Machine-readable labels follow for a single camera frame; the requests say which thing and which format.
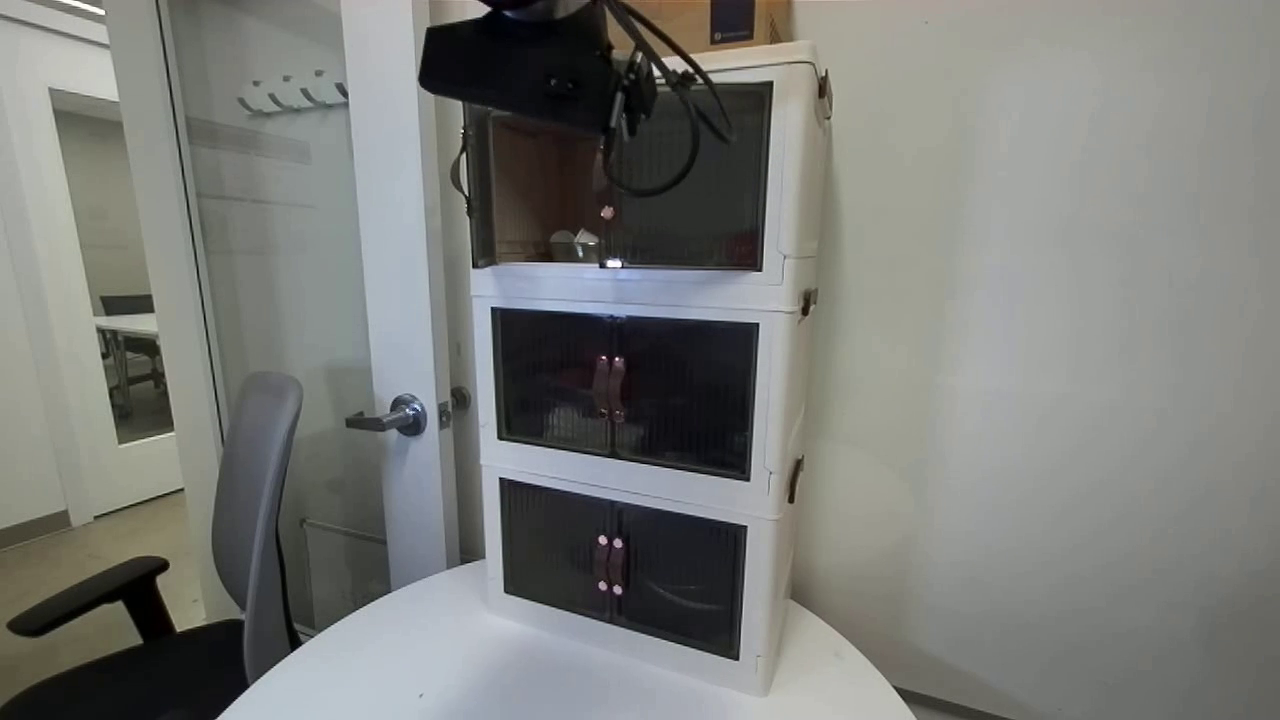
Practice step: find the white office desk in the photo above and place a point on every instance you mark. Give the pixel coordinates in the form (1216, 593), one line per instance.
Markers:
(124, 327)

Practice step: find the small white object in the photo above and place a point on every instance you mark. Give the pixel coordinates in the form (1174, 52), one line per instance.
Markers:
(572, 247)

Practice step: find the white coat hook rack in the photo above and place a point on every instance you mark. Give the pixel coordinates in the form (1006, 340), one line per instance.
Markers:
(293, 92)

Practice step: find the tinted cabinet door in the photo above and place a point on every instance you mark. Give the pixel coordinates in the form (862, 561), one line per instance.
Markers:
(551, 545)
(680, 582)
(727, 184)
(476, 184)
(684, 401)
(544, 380)

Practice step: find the white stacked storage cabinet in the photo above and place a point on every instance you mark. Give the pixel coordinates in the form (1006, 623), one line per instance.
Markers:
(785, 401)

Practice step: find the gray mesh office chair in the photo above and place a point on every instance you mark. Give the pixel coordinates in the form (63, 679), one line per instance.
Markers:
(261, 507)

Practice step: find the brown cardboard box with labels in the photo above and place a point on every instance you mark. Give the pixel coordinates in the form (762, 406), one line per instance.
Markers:
(744, 21)

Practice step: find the white room door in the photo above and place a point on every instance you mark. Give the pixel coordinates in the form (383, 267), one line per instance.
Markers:
(394, 267)

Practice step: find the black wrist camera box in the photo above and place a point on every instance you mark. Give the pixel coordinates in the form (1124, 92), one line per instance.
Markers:
(522, 74)

